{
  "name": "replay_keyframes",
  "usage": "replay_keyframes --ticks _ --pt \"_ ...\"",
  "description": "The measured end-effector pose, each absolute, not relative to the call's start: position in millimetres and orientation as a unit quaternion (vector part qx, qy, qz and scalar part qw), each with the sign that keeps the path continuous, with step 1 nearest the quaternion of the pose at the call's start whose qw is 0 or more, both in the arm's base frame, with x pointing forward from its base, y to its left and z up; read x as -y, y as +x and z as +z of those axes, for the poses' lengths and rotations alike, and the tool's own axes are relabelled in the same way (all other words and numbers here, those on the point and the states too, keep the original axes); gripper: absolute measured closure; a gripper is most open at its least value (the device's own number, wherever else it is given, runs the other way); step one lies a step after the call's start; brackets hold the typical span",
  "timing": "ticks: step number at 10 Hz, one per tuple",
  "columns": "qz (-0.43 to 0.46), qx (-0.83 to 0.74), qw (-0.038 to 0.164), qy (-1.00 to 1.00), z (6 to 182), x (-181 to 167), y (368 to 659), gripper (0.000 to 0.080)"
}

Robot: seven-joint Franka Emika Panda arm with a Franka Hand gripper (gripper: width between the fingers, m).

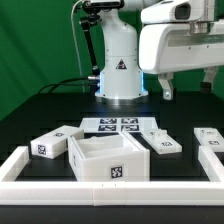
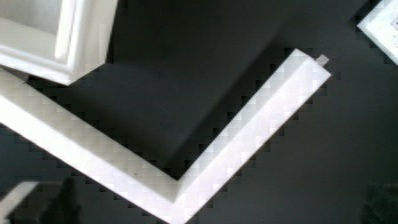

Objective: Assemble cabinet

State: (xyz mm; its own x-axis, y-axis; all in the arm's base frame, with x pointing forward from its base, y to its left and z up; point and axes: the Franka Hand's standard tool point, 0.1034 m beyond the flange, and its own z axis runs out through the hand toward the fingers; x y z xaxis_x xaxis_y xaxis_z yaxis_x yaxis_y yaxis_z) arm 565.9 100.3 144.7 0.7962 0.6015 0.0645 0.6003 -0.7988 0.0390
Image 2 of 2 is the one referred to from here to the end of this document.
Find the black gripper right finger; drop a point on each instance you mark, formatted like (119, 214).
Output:
(380, 206)

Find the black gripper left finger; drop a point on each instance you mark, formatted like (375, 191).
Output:
(58, 207)

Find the white cabinet body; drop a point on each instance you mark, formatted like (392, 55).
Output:
(55, 36)

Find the white cabinet door panel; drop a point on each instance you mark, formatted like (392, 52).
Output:
(378, 26)

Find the white U-shaped fence frame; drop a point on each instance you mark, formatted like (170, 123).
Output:
(169, 197)

